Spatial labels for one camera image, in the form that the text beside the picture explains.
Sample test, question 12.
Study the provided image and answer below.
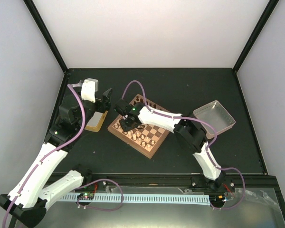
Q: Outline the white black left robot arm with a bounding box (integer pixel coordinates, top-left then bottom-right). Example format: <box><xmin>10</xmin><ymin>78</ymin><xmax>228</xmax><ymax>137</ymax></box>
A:
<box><xmin>0</xmin><ymin>85</ymin><xmax>113</xmax><ymax>228</ymax></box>

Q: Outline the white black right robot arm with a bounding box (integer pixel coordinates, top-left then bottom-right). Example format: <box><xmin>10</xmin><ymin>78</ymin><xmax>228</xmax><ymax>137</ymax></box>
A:
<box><xmin>114</xmin><ymin>99</ymin><xmax>226</xmax><ymax>191</ymax></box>

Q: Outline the left controller circuit board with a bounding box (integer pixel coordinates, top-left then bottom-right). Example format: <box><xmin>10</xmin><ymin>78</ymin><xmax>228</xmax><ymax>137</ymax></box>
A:
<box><xmin>77</xmin><ymin>193</ymin><xmax>94</xmax><ymax>200</ymax></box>

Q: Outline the controller circuit board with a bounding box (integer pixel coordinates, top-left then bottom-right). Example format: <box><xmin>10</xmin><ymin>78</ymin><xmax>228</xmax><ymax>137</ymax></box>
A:
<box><xmin>77</xmin><ymin>193</ymin><xmax>94</xmax><ymax>200</ymax></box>
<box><xmin>214</xmin><ymin>195</ymin><xmax>234</xmax><ymax>202</ymax></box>

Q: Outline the right controller circuit board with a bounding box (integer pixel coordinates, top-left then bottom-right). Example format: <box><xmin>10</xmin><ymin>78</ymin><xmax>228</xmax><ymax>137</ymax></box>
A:
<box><xmin>214</xmin><ymin>195</ymin><xmax>234</xmax><ymax>202</ymax></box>

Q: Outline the yellow metal tin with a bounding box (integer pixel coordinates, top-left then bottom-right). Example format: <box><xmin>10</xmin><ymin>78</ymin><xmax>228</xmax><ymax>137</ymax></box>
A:
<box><xmin>85</xmin><ymin>111</ymin><xmax>108</xmax><ymax>132</ymax></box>

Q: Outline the wooden chessboard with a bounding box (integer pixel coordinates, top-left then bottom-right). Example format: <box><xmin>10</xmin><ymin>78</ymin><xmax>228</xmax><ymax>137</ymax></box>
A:
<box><xmin>107</xmin><ymin>94</ymin><xmax>170</xmax><ymax>159</ymax></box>

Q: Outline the pink metal tin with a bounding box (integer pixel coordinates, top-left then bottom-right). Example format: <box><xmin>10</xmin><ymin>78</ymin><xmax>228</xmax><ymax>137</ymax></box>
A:
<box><xmin>193</xmin><ymin>100</ymin><xmax>236</xmax><ymax>135</ymax></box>

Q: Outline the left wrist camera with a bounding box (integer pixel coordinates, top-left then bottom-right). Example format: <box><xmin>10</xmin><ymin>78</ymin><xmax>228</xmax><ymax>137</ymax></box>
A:
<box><xmin>81</xmin><ymin>78</ymin><xmax>99</xmax><ymax>103</ymax></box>

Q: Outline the white slotted cable duct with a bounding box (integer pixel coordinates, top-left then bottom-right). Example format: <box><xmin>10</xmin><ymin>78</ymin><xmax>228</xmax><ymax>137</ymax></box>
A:
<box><xmin>59</xmin><ymin>192</ymin><xmax>210</xmax><ymax>206</ymax></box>

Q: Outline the black left frame post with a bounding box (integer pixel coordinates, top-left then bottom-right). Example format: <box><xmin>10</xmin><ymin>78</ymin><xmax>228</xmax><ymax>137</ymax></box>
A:
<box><xmin>23</xmin><ymin>0</ymin><xmax>68</xmax><ymax>73</ymax></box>

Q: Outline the black frame post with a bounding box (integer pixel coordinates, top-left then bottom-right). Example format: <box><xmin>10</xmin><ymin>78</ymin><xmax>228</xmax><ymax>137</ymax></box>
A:
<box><xmin>23</xmin><ymin>0</ymin><xmax>68</xmax><ymax>73</ymax></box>
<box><xmin>232</xmin><ymin>0</ymin><xmax>279</xmax><ymax>73</ymax></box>

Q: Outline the black rear mounting rail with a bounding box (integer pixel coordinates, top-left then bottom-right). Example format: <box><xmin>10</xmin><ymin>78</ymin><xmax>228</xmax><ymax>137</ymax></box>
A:
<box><xmin>84</xmin><ymin>173</ymin><xmax>280</xmax><ymax>192</ymax></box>

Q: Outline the black right frame post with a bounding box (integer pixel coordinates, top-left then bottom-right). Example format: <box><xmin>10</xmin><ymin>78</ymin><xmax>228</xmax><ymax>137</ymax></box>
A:
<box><xmin>232</xmin><ymin>0</ymin><xmax>279</xmax><ymax>73</ymax></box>

